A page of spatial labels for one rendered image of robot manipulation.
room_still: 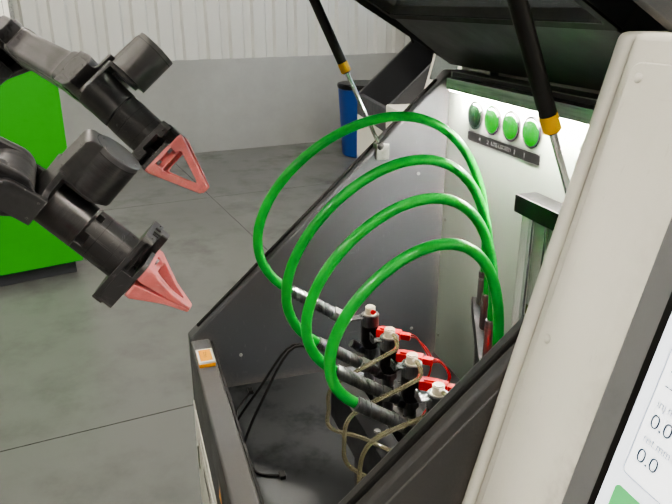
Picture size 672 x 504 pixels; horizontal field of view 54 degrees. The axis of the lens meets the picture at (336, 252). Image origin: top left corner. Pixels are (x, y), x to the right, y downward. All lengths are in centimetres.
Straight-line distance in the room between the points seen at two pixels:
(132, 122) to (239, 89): 674
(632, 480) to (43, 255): 396
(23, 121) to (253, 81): 400
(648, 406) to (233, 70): 721
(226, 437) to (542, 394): 54
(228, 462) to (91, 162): 48
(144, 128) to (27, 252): 339
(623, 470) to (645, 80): 33
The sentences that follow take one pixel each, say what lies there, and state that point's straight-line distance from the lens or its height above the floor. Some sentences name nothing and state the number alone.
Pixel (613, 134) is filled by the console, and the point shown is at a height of 146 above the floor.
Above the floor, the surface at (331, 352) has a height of 120.
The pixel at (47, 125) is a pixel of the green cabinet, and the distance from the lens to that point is 416.
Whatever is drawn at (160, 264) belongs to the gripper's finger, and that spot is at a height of 127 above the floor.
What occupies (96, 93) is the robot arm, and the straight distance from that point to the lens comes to 96.
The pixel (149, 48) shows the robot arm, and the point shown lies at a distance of 96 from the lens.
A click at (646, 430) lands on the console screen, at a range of 59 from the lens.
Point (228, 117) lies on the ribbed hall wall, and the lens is 767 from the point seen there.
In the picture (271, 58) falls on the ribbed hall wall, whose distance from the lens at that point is 776.
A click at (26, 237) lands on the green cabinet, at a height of 29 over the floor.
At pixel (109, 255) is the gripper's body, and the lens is 80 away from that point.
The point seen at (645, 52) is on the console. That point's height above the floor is 153.
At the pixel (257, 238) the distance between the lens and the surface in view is 95.
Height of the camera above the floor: 157
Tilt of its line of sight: 21 degrees down
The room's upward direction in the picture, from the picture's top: straight up
